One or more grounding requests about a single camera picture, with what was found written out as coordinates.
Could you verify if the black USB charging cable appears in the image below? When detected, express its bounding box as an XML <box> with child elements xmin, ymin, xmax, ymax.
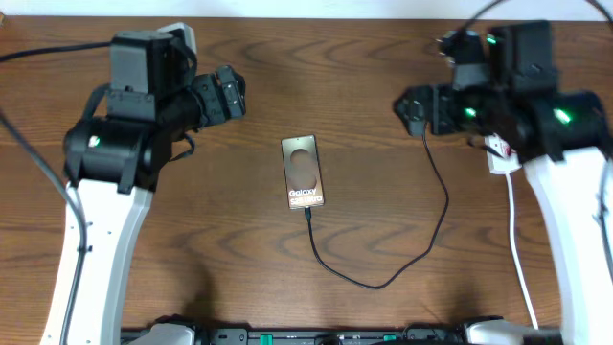
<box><xmin>303</xmin><ymin>133</ymin><xmax>450</xmax><ymax>290</ymax></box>

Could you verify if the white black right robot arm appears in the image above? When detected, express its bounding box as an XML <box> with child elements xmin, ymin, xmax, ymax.
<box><xmin>394</xmin><ymin>21</ymin><xmax>612</xmax><ymax>344</ymax></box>

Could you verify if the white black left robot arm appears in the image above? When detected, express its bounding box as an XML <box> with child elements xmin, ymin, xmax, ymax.
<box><xmin>41</xmin><ymin>23</ymin><xmax>246</xmax><ymax>344</ymax></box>

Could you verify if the white power strip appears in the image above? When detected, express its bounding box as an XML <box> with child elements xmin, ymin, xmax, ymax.
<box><xmin>485</xmin><ymin>135</ymin><xmax>521</xmax><ymax>175</ymax></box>

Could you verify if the white power strip cord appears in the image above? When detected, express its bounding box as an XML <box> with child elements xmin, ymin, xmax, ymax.
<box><xmin>504</xmin><ymin>172</ymin><xmax>541</xmax><ymax>332</ymax></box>

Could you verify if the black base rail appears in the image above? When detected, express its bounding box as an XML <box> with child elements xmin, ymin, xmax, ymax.
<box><xmin>119</xmin><ymin>326</ymin><xmax>565</xmax><ymax>345</ymax></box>

